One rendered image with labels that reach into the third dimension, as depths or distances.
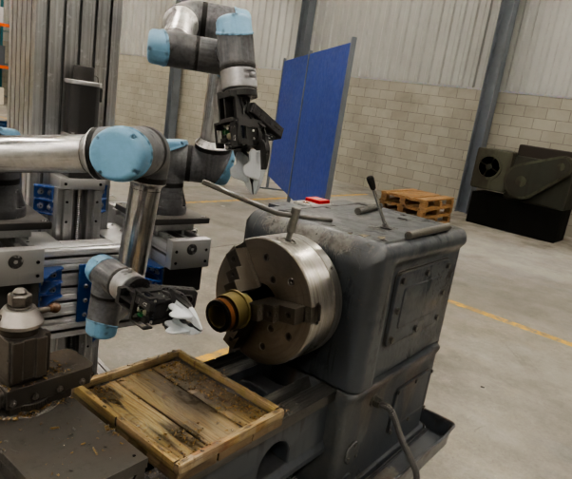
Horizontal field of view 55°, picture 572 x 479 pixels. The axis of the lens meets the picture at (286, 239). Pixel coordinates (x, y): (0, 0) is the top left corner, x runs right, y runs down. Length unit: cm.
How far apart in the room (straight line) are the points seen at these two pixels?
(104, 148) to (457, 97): 1099
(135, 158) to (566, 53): 1064
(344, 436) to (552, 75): 1033
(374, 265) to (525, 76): 1038
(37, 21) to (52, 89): 18
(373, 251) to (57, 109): 101
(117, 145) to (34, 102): 58
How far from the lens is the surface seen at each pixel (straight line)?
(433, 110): 1214
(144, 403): 127
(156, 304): 117
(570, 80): 1138
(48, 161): 132
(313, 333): 127
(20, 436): 103
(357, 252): 135
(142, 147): 120
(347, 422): 149
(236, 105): 113
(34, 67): 175
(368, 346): 140
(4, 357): 105
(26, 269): 149
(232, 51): 116
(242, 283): 129
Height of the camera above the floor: 155
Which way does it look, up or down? 14 degrees down
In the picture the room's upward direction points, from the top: 9 degrees clockwise
